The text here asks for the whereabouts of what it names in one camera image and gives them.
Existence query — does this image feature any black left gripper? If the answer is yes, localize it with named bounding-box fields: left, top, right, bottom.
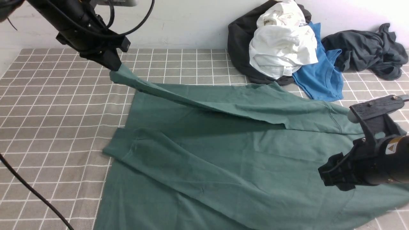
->
left=56, top=19, right=131, bottom=71

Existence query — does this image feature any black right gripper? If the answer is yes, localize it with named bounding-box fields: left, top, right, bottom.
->
left=318, top=95, right=409, bottom=192

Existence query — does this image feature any green long-sleeve top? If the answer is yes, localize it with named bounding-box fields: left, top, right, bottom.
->
left=94, top=65, right=408, bottom=230

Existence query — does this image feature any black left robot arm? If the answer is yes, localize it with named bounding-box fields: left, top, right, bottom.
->
left=28, top=0, right=130, bottom=71

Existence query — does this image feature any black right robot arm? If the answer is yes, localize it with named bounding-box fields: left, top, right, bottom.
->
left=318, top=94, right=409, bottom=192

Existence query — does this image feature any grey checked tablecloth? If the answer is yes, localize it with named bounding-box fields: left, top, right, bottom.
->
left=0, top=48, right=408, bottom=230

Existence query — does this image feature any blue t-shirt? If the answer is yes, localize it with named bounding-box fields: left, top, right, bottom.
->
left=292, top=22, right=343, bottom=102

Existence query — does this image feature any dark grey crumpled garment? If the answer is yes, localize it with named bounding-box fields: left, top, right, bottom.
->
left=321, top=23, right=408, bottom=81

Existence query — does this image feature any black garment under pile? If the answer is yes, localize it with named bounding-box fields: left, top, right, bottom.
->
left=228, top=0, right=312, bottom=86

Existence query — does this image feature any white crumpled shirt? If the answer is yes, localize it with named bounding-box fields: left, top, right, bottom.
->
left=249, top=0, right=318, bottom=80

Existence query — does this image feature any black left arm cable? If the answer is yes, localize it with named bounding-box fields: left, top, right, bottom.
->
left=42, top=0, right=155, bottom=40

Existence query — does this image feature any black cable lower left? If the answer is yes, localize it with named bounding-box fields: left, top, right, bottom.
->
left=0, top=153, right=74, bottom=230

